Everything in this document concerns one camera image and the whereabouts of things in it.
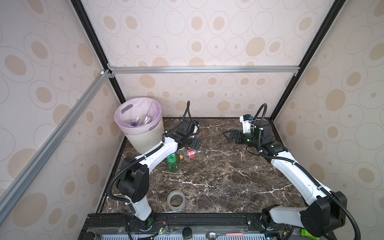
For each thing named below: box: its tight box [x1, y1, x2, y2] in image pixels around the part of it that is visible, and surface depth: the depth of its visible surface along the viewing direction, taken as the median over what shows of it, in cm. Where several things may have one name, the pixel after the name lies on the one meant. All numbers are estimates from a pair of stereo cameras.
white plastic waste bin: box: [114, 97, 165, 154], surface depth 91 cm
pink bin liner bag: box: [114, 97, 163, 135], surface depth 93 cm
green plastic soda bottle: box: [167, 153, 178, 173], surface depth 94 cm
